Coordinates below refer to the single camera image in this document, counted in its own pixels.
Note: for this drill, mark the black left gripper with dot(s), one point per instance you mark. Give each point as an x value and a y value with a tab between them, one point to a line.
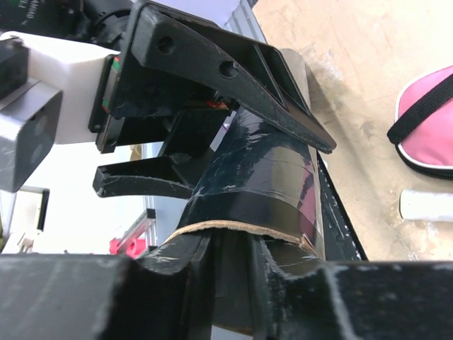
199	73

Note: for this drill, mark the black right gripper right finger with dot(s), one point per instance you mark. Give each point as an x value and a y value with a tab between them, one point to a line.
298	296

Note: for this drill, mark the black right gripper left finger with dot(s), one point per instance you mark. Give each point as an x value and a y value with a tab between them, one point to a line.
167	294

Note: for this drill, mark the black shuttlecock tube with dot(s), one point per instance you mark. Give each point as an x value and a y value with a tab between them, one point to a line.
264	182

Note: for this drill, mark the pink racket under bag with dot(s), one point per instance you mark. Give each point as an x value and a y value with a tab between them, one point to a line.
421	205

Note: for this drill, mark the pink racket cover bag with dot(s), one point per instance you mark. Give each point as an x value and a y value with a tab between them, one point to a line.
422	129

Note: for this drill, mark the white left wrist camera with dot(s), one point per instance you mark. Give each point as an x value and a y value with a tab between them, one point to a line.
51	93

